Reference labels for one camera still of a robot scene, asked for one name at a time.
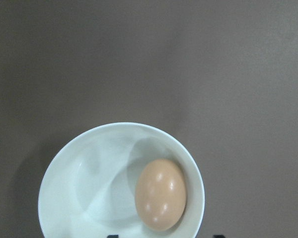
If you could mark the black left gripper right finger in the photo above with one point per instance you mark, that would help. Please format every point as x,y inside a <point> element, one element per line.
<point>218,236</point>

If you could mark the white ceramic bowl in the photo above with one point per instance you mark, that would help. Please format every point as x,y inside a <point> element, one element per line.
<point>88,188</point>

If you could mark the brown egg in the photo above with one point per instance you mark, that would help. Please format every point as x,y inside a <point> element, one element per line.
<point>160,195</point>

